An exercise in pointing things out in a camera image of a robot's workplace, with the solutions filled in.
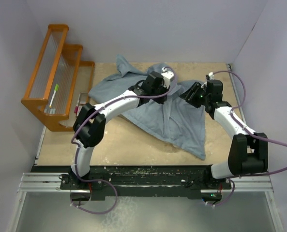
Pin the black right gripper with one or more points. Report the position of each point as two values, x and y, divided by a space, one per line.
195 88

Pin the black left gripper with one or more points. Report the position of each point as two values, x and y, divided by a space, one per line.
161 100

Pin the green beige blue pillowcase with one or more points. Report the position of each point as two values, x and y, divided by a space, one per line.
175 122

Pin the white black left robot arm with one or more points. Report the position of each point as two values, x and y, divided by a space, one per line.
89 126

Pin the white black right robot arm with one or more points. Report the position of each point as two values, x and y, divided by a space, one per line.
248 152

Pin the pink small box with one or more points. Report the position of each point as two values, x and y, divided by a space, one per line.
77 104

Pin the orange wooden rack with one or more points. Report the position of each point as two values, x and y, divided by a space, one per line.
58 63

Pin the metal sheet front panel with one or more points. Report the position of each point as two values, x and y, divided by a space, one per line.
52 212

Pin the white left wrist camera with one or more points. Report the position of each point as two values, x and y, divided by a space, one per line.
168 76

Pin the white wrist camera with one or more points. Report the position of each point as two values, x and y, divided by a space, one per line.
209 76
168 76

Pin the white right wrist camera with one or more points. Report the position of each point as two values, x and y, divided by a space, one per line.
209 76

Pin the aluminium table edge rail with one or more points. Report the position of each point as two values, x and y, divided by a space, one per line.
236 84

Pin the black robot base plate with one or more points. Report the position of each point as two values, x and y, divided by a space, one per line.
190 181

